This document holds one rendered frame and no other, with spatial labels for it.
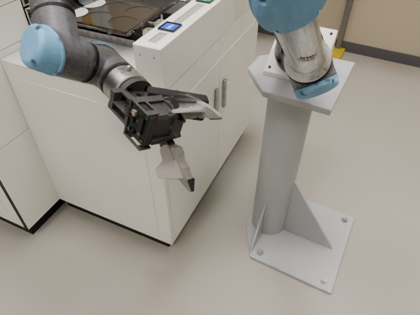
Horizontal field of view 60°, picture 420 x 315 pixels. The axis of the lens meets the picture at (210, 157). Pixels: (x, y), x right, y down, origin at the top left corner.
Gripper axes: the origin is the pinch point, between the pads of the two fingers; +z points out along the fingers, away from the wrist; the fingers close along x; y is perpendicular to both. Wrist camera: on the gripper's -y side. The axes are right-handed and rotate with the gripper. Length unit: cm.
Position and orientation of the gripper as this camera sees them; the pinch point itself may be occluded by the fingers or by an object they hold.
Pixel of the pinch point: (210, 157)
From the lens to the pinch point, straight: 57.8
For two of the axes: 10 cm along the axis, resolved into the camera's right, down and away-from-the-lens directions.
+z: 6.3, 6.0, -4.9
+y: -7.1, 2.0, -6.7
